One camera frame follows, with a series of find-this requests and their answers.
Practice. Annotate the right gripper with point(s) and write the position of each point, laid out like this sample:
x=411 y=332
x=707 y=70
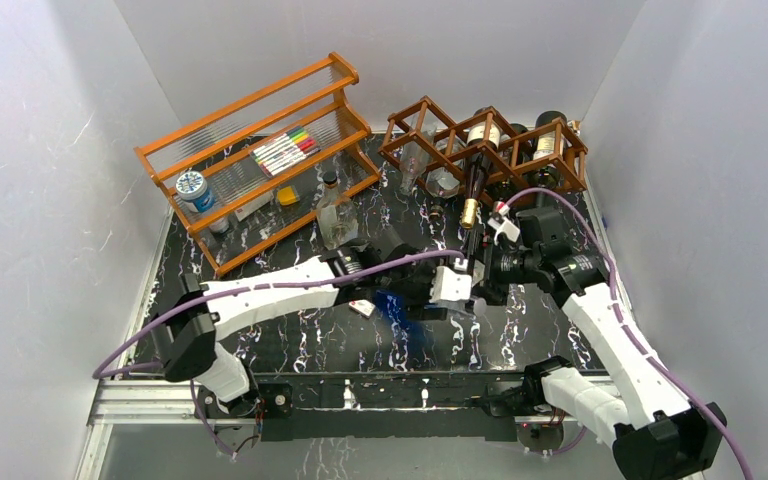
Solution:
x=501 y=247

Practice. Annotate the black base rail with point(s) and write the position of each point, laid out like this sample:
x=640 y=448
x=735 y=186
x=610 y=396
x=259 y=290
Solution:
x=424 y=404

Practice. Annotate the clear glass bottle white label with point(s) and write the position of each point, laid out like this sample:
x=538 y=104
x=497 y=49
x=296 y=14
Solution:
x=336 y=214

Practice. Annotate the brown wooden wine rack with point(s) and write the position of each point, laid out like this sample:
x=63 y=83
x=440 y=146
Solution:
x=513 y=155

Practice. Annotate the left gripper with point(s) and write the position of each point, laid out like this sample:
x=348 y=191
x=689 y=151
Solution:
x=423 y=308

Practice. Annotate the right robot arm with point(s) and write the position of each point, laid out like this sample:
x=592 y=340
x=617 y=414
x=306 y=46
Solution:
x=653 y=430

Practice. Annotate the pack of coloured markers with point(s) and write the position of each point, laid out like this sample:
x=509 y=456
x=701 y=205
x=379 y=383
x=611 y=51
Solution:
x=285 y=151

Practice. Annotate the blue square bottle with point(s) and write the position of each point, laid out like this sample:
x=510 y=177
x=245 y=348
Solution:
x=409 y=318

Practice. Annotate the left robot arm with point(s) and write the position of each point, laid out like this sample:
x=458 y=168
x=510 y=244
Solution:
x=188 y=338

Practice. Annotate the small white card box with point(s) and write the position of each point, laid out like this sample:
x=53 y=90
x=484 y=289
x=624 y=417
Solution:
x=362 y=307

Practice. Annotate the white small box on shelf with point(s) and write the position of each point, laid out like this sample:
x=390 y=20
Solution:
x=245 y=210

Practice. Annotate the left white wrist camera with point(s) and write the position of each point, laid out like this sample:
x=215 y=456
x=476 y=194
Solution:
x=451 y=287

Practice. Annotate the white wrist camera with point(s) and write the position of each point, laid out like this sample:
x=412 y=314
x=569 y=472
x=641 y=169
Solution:
x=451 y=287
x=501 y=225

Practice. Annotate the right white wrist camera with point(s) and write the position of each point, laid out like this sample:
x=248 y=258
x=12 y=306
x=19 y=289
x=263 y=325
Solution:
x=501 y=225

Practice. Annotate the clear bottle black cap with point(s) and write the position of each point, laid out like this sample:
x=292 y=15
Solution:
x=440 y=185

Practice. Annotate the yellow sponge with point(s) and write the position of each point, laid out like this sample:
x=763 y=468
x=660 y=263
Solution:
x=287 y=196

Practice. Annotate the dark bottle gold cap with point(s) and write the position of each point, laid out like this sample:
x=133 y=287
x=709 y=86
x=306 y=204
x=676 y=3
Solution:
x=477 y=170

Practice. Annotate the blue white jar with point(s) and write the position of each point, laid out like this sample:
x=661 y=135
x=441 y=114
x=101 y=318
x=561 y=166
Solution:
x=194 y=190

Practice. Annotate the orange wooden shelf rack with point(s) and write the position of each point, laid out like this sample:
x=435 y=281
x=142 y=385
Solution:
x=221 y=145

